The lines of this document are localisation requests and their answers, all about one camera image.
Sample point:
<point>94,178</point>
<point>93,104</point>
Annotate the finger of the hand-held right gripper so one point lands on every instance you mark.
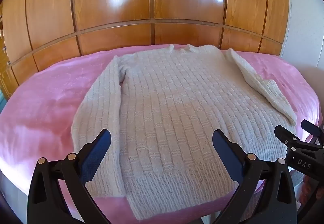
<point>312,127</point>
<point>286,135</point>

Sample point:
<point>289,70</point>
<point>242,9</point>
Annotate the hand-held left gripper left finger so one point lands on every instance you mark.
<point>97,155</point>

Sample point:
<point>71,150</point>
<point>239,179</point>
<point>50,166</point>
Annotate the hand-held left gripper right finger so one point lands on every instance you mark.
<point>227,158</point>

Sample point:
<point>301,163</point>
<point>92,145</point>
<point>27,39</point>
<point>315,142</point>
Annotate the white knit sweater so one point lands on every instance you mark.
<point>164,100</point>

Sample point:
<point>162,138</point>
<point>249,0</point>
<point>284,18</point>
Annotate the red patterned clothing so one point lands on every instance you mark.
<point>307,189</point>

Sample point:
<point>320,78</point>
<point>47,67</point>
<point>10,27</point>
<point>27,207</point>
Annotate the pink blanket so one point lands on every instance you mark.
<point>50,100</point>

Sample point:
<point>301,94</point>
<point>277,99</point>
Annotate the wooden drawer unit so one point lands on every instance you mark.
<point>3,57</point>

